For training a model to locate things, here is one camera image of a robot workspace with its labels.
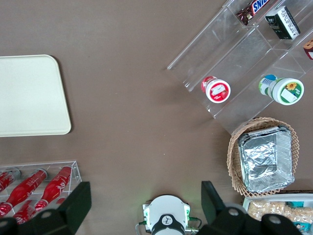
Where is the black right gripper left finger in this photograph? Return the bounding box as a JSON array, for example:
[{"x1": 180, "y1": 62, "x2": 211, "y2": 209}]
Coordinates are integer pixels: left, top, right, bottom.
[{"x1": 0, "y1": 181, "x2": 92, "y2": 235}]

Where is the clear peanut snack bag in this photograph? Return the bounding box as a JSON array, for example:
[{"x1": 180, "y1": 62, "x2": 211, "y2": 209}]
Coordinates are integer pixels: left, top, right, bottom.
[
  {"x1": 247, "y1": 200, "x2": 291, "y2": 221},
  {"x1": 285, "y1": 205, "x2": 313, "y2": 225}
]

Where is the red cookie box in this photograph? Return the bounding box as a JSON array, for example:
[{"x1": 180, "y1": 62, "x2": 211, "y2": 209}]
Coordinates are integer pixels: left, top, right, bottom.
[{"x1": 303, "y1": 39, "x2": 313, "y2": 61}]

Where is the red lid yogurt cup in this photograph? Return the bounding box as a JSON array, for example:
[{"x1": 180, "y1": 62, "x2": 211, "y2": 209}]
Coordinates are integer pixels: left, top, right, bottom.
[{"x1": 201, "y1": 75, "x2": 232, "y2": 104}]

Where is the Snickers chocolate bar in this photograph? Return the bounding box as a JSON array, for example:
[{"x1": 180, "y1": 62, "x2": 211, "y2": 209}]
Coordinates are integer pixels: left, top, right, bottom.
[{"x1": 235, "y1": 0, "x2": 271, "y2": 26}]

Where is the light wicker basket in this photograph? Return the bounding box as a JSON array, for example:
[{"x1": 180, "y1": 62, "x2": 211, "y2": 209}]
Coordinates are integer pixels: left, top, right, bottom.
[{"x1": 227, "y1": 117, "x2": 301, "y2": 198}]

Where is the green lid yogurt cup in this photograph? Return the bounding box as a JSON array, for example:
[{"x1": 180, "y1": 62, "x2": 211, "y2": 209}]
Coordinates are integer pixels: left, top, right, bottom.
[{"x1": 258, "y1": 74, "x2": 305, "y2": 106}]

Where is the red cola bottle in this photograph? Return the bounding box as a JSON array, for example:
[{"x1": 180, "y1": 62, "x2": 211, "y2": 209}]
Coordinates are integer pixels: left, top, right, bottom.
[
  {"x1": 0, "y1": 169, "x2": 22, "y2": 195},
  {"x1": 11, "y1": 198, "x2": 67, "y2": 225},
  {"x1": 0, "y1": 168, "x2": 48, "y2": 217},
  {"x1": 34, "y1": 165, "x2": 73, "y2": 212}
]

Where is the aluminium foil container stack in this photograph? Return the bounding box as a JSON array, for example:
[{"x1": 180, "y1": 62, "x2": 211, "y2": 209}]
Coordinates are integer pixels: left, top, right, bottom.
[{"x1": 237, "y1": 125, "x2": 296, "y2": 193}]

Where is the clear acrylic stepped stand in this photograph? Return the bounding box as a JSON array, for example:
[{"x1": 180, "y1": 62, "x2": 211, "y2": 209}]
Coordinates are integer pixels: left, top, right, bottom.
[{"x1": 166, "y1": 0, "x2": 313, "y2": 136}]

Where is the white snack tray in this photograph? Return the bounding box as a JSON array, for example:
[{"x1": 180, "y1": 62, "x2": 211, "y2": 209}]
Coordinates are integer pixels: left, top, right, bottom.
[{"x1": 241, "y1": 192, "x2": 313, "y2": 235}]

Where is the clear acrylic bottle rack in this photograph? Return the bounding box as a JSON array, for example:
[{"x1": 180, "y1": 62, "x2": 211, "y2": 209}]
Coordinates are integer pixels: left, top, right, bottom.
[{"x1": 0, "y1": 160, "x2": 82, "y2": 222}]

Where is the small teal snack packet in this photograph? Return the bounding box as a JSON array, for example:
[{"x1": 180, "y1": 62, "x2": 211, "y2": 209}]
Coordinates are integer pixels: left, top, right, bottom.
[{"x1": 286, "y1": 200, "x2": 306, "y2": 208}]

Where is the black white small carton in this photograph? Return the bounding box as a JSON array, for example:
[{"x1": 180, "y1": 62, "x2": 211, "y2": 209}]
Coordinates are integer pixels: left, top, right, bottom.
[{"x1": 264, "y1": 5, "x2": 301, "y2": 41}]

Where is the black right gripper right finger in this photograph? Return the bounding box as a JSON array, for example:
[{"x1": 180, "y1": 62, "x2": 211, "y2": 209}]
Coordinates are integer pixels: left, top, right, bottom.
[{"x1": 195, "y1": 180, "x2": 313, "y2": 235}]

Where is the large teal snack packet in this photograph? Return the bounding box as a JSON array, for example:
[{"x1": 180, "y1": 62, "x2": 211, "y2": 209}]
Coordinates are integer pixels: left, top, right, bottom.
[{"x1": 292, "y1": 221, "x2": 310, "y2": 233}]

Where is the beige plastic tray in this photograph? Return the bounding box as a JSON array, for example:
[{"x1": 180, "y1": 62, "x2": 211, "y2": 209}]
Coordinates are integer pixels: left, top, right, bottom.
[{"x1": 0, "y1": 54, "x2": 72, "y2": 138}]

